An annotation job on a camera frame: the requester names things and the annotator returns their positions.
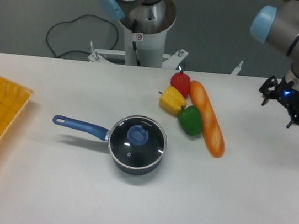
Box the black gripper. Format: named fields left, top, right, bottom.
left=259, top=76, right=299, bottom=129

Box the glass lid with blue knob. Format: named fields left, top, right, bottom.
left=108, top=115, right=167, bottom=169

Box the orange toy baguette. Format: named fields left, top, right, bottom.
left=189, top=80, right=225, bottom=158

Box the green toy bell pepper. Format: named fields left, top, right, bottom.
left=177, top=105, right=203, bottom=136

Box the red toy bell pepper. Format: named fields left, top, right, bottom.
left=170, top=70, right=191, bottom=99

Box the yellow toy bell pepper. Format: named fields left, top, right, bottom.
left=158, top=86, right=187, bottom=116

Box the blue saucepan with handle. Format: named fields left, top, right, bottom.
left=52, top=115, right=162, bottom=175

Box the white metal base frame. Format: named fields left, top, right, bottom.
left=87, top=36, right=244, bottom=83

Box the black floor cable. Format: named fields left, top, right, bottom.
left=43, top=8, right=121, bottom=66

